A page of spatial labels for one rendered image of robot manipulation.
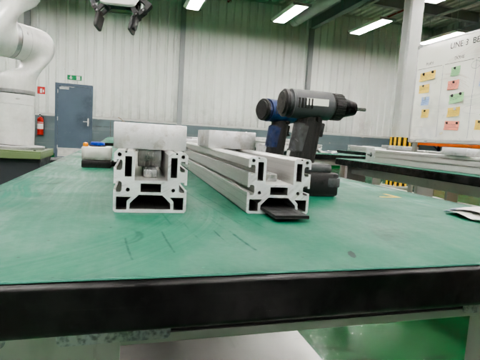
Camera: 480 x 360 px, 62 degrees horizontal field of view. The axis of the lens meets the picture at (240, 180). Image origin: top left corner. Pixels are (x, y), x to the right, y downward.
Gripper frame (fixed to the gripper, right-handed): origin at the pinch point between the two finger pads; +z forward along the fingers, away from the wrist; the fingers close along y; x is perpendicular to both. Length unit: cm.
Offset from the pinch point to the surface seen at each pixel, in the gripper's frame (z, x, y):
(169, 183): 42, 36, -34
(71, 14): -496, -863, 620
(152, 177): 41, 33, -30
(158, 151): 37, 30, -29
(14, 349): 62, 52, -27
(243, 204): 43, 29, -44
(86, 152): 30.8, -15.1, 7.7
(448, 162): -14, -125, -131
